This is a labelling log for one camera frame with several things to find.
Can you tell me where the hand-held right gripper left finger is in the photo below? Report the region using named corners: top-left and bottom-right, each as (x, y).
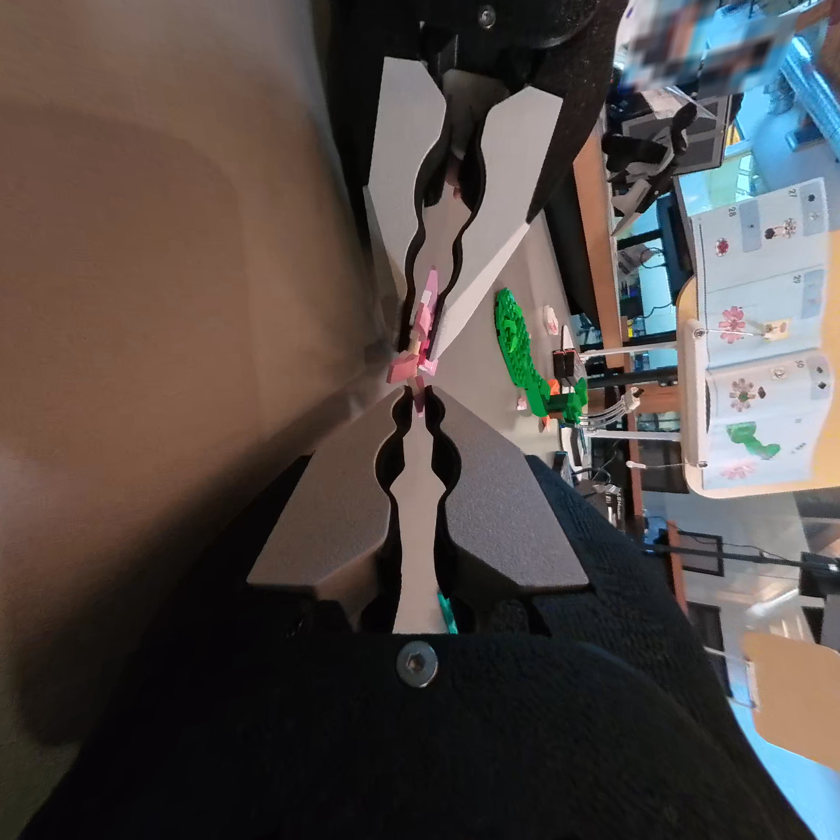
top-left (247, 386), bottom-right (413, 632)

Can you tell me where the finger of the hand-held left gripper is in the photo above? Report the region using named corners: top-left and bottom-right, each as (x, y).
top-left (363, 55), bottom-right (454, 355)
top-left (430, 85), bottom-right (565, 362)

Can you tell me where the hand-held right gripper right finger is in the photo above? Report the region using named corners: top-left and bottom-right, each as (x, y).
top-left (423, 386), bottom-right (590, 611)

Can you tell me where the pink lego flower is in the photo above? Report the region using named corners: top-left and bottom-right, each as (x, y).
top-left (386, 266), bottom-right (441, 417)

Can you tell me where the green lego plate build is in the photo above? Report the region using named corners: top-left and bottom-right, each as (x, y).
top-left (493, 287), bottom-right (589, 427)

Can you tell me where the lego instruction booklet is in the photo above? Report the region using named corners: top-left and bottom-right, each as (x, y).
top-left (690, 176), bottom-right (840, 492)

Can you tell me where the wooden book stand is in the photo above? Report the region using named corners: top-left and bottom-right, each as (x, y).
top-left (577, 230), bottom-right (840, 501)

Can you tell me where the tan wooden board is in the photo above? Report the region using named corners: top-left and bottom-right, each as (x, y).
top-left (742, 629), bottom-right (840, 770)

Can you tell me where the black strapped device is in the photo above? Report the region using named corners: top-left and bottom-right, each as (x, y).
top-left (602, 98), bottom-right (729, 237)

